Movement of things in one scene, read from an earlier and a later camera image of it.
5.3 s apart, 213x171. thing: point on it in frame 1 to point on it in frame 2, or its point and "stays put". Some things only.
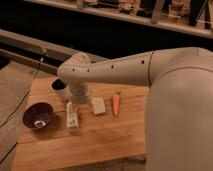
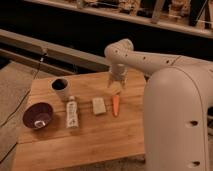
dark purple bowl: (38, 115) stays put
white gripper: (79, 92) to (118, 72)
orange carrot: (116, 101) stays put
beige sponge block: (98, 105) stays put
